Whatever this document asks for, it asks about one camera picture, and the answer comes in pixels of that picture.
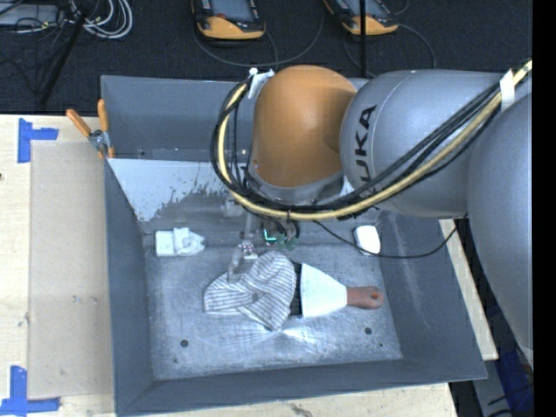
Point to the white lumpy plastic object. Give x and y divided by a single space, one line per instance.
178 243

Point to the grey metal bin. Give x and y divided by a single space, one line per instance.
130 276

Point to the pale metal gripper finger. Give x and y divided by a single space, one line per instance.
235 264
251 251

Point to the striped white cloth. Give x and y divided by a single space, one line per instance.
260 293

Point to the white oval soap bar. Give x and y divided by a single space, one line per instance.
367 239

